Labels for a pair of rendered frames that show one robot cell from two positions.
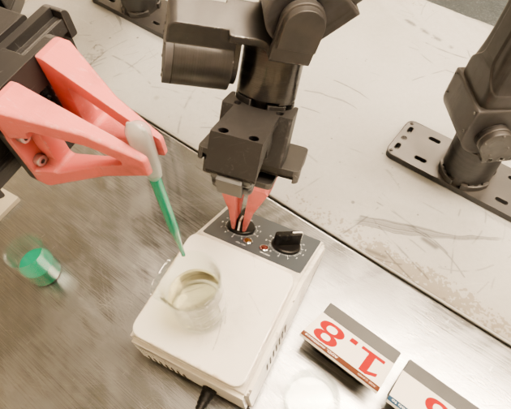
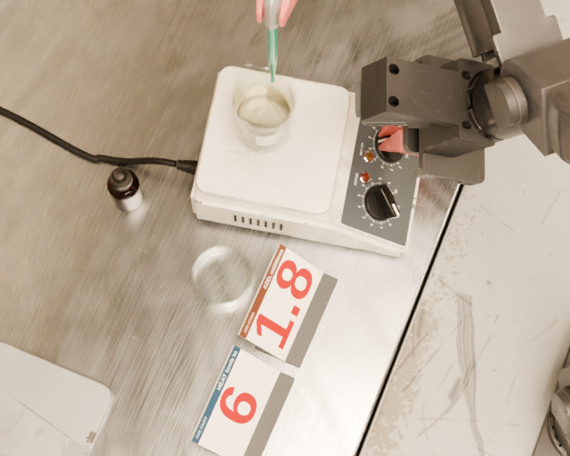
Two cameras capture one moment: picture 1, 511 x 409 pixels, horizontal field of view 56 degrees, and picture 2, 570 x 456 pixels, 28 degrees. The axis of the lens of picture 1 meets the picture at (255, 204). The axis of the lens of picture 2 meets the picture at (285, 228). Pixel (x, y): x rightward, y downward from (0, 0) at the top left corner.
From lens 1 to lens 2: 0.57 m
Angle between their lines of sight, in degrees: 29
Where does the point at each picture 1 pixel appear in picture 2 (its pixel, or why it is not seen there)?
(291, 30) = (494, 92)
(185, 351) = (215, 125)
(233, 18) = (522, 31)
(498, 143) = (563, 413)
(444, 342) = (327, 417)
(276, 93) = (483, 112)
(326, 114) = not seen: outside the picture
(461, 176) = not seen: hidden behind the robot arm
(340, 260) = (398, 280)
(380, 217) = (476, 321)
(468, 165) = not seen: hidden behind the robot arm
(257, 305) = (282, 182)
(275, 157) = (428, 140)
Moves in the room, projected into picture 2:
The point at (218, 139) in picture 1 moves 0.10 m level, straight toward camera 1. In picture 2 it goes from (382, 68) to (261, 120)
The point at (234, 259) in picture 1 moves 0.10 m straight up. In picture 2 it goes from (328, 144) to (337, 102)
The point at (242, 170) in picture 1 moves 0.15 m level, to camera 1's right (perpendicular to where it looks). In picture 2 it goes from (365, 103) to (438, 284)
